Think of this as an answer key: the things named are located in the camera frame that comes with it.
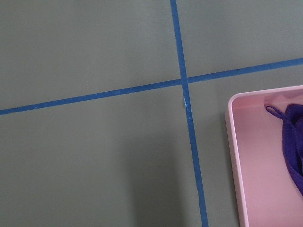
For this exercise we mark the purple cloth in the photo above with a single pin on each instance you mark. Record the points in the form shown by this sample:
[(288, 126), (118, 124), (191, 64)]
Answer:
[(292, 140)]

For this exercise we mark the pink plastic bin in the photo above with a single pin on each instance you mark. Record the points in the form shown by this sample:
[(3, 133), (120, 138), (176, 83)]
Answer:
[(265, 193)]

